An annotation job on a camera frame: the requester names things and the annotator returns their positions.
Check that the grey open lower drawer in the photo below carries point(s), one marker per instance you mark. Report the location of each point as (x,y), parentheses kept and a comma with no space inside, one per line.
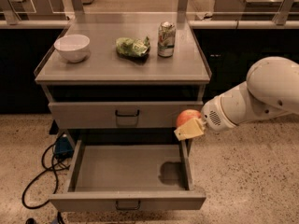
(159,176)

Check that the red apple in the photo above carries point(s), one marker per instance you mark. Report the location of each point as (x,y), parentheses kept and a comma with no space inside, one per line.
(187,114)

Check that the black drawer handle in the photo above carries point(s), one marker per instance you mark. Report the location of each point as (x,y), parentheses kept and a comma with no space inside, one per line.
(127,114)
(127,205)

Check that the black upper drawer handle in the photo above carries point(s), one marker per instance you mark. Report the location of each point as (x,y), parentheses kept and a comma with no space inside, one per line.
(127,114)

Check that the grey background counter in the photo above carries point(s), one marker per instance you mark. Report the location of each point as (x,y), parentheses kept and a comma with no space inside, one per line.
(245,10)

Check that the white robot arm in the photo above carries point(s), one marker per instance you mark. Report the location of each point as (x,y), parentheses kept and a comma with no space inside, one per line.
(271,89)

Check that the grey drawer cabinet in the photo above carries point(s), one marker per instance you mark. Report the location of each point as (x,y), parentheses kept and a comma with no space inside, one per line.
(107,76)

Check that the black lower drawer handle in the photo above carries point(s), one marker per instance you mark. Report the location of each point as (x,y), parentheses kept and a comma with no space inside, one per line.
(127,205)

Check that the silver green soda can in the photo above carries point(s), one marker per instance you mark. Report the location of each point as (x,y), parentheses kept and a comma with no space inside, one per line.
(166,39)

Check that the white horizontal rail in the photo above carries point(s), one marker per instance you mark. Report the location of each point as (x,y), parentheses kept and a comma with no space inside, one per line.
(294,25)

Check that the blue power box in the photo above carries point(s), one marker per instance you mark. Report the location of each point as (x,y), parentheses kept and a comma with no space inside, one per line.
(62,148)

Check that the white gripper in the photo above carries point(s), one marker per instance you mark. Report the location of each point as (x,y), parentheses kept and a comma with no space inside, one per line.
(212,114)

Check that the white ceramic bowl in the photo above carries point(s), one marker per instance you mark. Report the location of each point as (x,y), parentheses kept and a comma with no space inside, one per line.
(73,48)

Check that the green chip bag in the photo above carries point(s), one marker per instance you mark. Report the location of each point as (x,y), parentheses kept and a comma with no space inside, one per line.
(133,47)

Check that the grey upper closed drawer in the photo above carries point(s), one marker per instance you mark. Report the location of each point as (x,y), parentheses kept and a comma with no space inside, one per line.
(101,115)

